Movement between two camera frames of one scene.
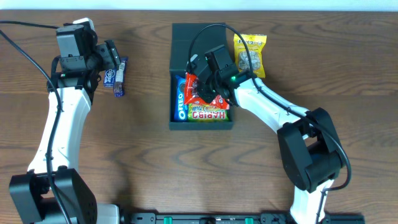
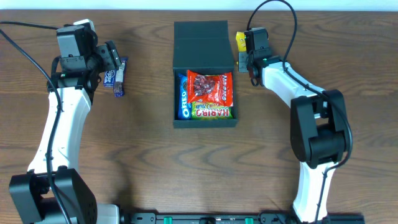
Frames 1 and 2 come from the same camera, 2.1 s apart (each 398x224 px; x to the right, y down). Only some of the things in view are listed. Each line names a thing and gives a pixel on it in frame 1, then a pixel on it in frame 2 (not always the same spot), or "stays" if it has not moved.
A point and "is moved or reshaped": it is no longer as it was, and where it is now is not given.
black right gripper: x=206 y=86 -> x=243 y=62
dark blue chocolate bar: x=120 y=78 stays
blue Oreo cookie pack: x=180 y=109 is moved or reshaped
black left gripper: x=111 y=55 stays
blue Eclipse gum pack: x=109 y=78 stays
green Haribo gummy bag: x=206 y=112 is moved or reshaped
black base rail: x=231 y=218 stays
